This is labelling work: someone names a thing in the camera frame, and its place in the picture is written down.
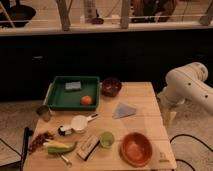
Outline light blue towel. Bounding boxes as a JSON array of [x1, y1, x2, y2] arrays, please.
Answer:
[[112, 103, 136, 119]]

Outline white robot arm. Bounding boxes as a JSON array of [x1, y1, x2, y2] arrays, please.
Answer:
[[157, 62, 213, 127]]

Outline orange terracotta bowl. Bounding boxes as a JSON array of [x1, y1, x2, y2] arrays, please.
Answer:
[[120, 132, 152, 167]]

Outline small green cup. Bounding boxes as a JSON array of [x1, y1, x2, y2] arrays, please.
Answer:
[[99, 132, 115, 148]]

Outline dark maroon bowl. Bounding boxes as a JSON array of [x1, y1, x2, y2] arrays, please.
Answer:
[[101, 78, 122, 97]]

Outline orange tomato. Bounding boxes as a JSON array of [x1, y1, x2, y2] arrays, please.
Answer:
[[81, 95, 92, 105]]

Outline wooden block brush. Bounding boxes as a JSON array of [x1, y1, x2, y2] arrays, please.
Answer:
[[77, 135, 99, 161]]

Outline white measuring cup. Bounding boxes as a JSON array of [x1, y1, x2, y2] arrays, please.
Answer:
[[71, 114, 98, 133]]

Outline grey blue sponge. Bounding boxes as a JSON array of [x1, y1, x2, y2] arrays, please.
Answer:
[[65, 81, 81, 91]]

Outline black white small bottle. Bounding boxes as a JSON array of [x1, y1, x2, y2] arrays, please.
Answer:
[[58, 125, 73, 136]]

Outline person seated in background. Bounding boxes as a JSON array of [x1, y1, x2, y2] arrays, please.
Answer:
[[130, 0, 178, 23]]

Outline metal clip tool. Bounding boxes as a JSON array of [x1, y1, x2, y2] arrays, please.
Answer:
[[60, 155, 72, 167]]

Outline green plastic tray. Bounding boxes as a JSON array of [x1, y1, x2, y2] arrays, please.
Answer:
[[45, 76, 100, 111]]

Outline small dark red object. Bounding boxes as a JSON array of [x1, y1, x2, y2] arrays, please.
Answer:
[[91, 18, 104, 25]]

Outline yellow corn cob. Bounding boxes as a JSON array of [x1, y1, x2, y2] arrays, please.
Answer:
[[43, 139, 69, 148]]

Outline small metal cup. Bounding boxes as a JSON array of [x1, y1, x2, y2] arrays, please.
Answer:
[[36, 105, 51, 122]]

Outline black chair at left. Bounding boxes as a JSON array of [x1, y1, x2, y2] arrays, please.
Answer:
[[0, 127, 33, 171]]

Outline black round stool base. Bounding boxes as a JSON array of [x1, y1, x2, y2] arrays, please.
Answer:
[[0, 5, 36, 28]]

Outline black cable on floor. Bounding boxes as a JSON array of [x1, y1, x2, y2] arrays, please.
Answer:
[[169, 133, 213, 171]]

